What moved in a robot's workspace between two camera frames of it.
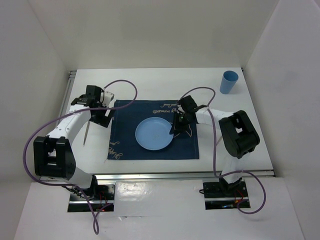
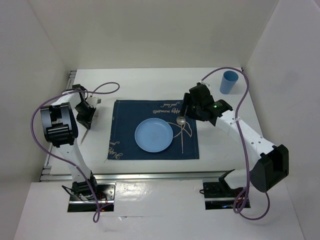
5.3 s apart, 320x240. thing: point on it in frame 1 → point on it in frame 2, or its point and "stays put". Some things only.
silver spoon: [219, 140] → [181, 120]
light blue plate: [153, 133] stays put
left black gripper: [103, 120] → [86, 121]
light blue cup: [229, 79] stays put
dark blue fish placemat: [123, 144] stays put
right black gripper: [176, 128] → [185, 103]
